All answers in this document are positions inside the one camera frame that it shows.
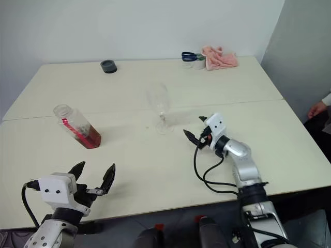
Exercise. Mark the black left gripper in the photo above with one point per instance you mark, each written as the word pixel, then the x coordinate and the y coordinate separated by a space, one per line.
pixel 84 195

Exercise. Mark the dark rounded shape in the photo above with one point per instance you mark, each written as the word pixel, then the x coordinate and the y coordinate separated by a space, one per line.
pixel 148 239
pixel 214 232

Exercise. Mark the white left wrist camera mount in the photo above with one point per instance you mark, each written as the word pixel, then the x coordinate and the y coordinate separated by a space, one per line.
pixel 55 189

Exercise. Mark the small red tab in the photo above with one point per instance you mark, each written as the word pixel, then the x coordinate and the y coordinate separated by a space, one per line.
pixel 199 218
pixel 159 226

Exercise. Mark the person's white sleeved forearm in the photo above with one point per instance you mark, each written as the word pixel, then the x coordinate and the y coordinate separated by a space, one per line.
pixel 327 99

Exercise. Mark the person's dark trouser leg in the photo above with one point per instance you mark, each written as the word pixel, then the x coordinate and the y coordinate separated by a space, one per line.
pixel 319 139

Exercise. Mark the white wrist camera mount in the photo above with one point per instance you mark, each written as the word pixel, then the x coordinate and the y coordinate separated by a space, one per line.
pixel 55 189
pixel 216 126

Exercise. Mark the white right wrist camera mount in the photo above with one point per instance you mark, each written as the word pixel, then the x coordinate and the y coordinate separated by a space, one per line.
pixel 216 126

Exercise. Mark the clear bottle with red drink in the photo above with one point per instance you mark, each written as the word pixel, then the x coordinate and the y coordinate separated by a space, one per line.
pixel 82 131

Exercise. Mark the person's bare hand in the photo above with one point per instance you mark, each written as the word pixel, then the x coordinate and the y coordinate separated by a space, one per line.
pixel 317 109

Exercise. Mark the clear wine glass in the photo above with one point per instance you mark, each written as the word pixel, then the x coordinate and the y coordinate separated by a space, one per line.
pixel 158 98

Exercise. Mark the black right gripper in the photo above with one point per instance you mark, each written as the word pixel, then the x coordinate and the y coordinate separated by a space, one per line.
pixel 205 139

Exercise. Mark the dark grey round cap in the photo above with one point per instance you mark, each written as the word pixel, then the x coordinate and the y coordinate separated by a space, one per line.
pixel 108 66

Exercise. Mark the pink cloth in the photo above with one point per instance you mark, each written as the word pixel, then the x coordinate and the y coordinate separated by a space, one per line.
pixel 219 59

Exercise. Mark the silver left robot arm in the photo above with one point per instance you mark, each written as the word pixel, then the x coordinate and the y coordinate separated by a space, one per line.
pixel 51 232

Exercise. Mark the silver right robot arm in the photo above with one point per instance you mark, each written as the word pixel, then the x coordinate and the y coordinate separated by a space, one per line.
pixel 245 165

